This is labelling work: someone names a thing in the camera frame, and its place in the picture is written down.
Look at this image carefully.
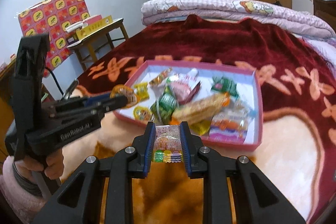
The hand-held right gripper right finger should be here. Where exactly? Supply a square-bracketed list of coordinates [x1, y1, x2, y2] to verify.
[179, 121, 306, 224]

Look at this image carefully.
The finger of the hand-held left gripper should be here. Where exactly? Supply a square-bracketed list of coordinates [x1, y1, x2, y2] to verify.
[56, 95, 129, 119]
[56, 93, 112, 109]

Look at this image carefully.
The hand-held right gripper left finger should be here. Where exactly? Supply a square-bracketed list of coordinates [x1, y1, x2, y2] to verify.
[33, 122, 156, 224]

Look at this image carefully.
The purple lid jelly cup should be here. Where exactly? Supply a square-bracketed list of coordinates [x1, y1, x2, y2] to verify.
[111, 84, 138, 109]

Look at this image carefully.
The long bread stick packet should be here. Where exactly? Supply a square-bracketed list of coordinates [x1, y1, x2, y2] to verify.
[172, 92, 231, 123]

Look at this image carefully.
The green pea snack packet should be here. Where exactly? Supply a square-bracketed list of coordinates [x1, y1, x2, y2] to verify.
[150, 85, 180, 123]

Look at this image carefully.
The blue edged clear snack packet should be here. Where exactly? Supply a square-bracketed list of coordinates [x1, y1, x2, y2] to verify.
[210, 105, 257, 132]

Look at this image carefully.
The peach jelly drink pouch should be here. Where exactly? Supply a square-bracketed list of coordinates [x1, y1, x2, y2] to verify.
[168, 69, 202, 104]

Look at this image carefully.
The small green snack packet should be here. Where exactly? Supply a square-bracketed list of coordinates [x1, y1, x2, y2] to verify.
[211, 76, 240, 98]

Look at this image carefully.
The pink cardboard box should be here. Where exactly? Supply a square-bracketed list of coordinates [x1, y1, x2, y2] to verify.
[113, 59, 263, 151]

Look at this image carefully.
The person's left forearm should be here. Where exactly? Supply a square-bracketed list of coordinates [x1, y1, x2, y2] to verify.
[0, 156, 61, 224]

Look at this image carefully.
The person's left hand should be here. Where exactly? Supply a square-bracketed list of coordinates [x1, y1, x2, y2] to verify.
[22, 148, 65, 180]

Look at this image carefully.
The small wooden table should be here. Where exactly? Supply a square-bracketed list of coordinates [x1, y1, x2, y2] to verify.
[67, 18, 130, 71]

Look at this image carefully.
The yellow cardboard box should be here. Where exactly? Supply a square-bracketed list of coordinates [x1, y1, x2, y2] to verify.
[76, 15, 114, 41]

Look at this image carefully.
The white rolled object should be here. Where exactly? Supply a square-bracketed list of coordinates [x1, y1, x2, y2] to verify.
[66, 22, 84, 31]

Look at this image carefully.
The red patterned board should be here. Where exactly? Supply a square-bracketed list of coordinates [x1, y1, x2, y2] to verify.
[17, 0, 91, 79]

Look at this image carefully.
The red and peach printed blanket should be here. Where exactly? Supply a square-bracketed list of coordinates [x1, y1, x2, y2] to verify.
[60, 15, 336, 224]

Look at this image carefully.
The folded pink cartoon quilt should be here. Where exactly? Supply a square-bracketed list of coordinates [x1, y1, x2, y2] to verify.
[140, 0, 336, 42]

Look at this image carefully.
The lilac bed sheet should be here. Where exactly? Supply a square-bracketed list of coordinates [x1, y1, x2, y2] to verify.
[302, 36, 336, 69]

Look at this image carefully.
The dark wooden headboard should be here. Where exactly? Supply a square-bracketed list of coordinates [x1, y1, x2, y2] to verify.
[312, 0, 336, 30]

